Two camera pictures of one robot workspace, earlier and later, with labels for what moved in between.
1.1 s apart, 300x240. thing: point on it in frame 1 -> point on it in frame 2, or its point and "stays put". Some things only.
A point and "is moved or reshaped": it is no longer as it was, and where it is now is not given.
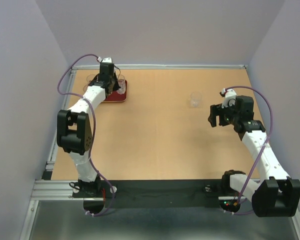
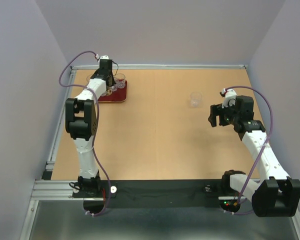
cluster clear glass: [122, 83] is moved or reshaped
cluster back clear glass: [195, 97] stays put
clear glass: [90, 77] stays put
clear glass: [121, 78] stays put
